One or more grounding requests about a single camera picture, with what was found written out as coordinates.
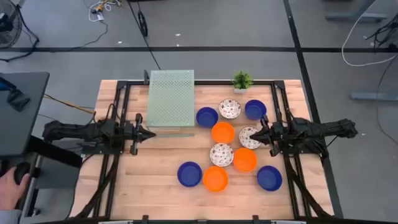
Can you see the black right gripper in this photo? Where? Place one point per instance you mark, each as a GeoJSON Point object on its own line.
{"type": "Point", "coordinates": [275, 135]}

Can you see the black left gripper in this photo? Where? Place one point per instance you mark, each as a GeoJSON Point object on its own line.
{"type": "Point", "coordinates": [133, 133]}

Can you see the floral mini bowl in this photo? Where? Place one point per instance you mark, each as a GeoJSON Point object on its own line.
{"type": "Point", "coordinates": [245, 142]}
{"type": "Point", "coordinates": [229, 108]}
{"type": "Point", "coordinates": [221, 155]}

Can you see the orange mini bowl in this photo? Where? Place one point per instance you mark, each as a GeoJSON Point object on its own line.
{"type": "Point", "coordinates": [215, 179]}
{"type": "Point", "coordinates": [223, 132]}
{"type": "Point", "coordinates": [245, 160]}

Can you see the blue mini bowl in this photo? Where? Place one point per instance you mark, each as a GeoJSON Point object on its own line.
{"type": "Point", "coordinates": [255, 110]}
{"type": "Point", "coordinates": [207, 117]}
{"type": "Point", "coordinates": [189, 174]}
{"type": "Point", "coordinates": [269, 178]}

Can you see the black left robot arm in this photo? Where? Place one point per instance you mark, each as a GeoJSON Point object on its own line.
{"type": "Point", "coordinates": [77, 130]}

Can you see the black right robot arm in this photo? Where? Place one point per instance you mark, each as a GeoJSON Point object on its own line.
{"type": "Point", "coordinates": [326, 127]}

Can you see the person's forearm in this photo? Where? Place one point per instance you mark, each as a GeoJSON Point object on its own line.
{"type": "Point", "coordinates": [7, 217]}

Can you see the pale green perforated metal shelf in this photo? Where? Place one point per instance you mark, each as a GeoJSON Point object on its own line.
{"type": "Point", "coordinates": [171, 99]}

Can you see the small green potted plant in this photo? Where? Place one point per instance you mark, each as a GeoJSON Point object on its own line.
{"type": "Point", "coordinates": [242, 80]}

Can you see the black desk beam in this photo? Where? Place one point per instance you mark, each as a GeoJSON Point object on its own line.
{"type": "Point", "coordinates": [56, 152]}

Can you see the grey desk foot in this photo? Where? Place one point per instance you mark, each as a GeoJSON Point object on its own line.
{"type": "Point", "coordinates": [354, 17]}
{"type": "Point", "coordinates": [373, 95]}

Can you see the dark grey desk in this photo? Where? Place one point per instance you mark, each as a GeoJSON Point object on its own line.
{"type": "Point", "coordinates": [25, 124]}

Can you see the black computer mouse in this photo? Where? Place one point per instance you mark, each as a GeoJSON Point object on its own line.
{"type": "Point", "coordinates": [21, 169]}

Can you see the black and blue desk device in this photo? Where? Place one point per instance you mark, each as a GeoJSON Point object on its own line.
{"type": "Point", "coordinates": [18, 99]}

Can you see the person's hand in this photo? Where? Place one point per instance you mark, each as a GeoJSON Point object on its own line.
{"type": "Point", "coordinates": [11, 191]}

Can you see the black floor fan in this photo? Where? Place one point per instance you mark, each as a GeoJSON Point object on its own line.
{"type": "Point", "coordinates": [4, 25]}

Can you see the black aluminium table frame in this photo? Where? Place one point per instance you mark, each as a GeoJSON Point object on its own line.
{"type": "Point", "coordinates": [122, 84]}

